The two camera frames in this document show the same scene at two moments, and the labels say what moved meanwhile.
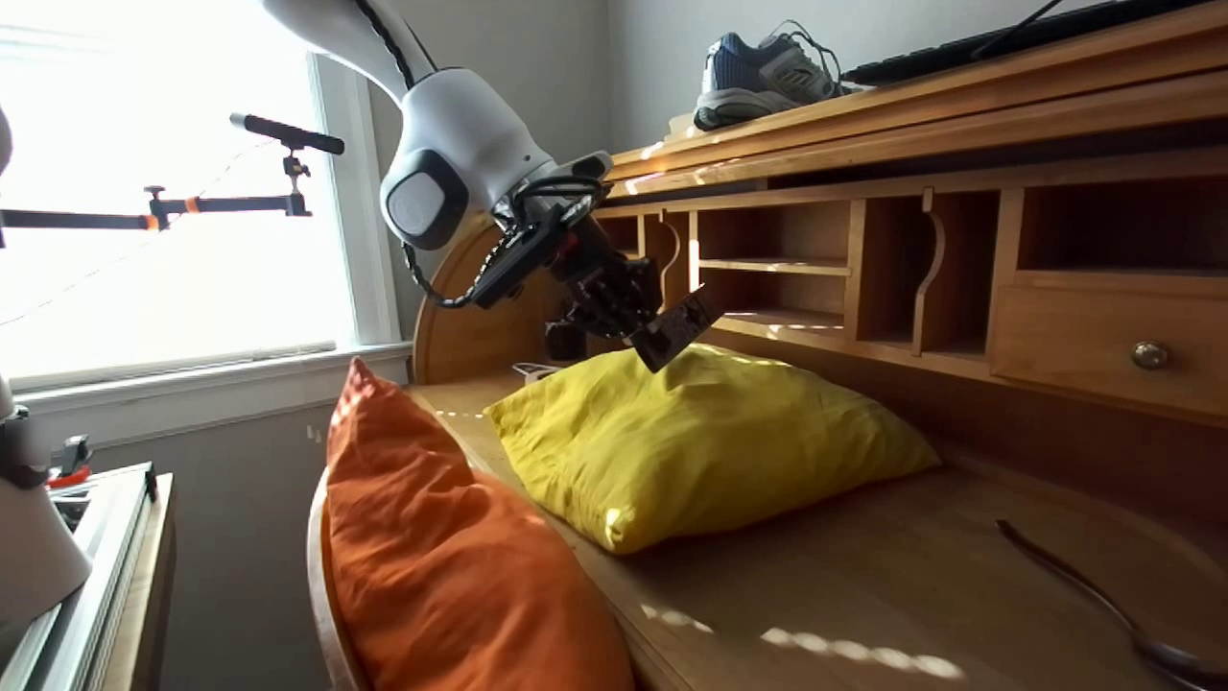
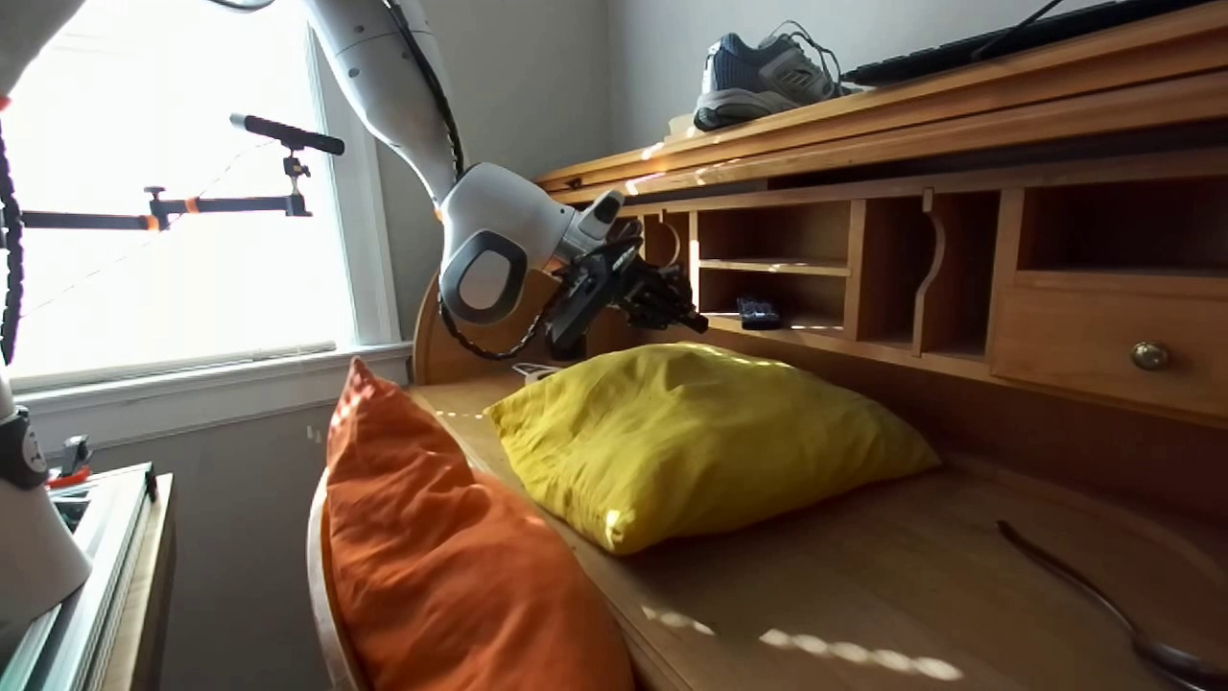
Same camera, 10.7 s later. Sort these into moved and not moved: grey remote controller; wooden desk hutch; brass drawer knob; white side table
Moved: grey remote controller
Not moved: brass drawer knob; wooden desk hutch; white side table
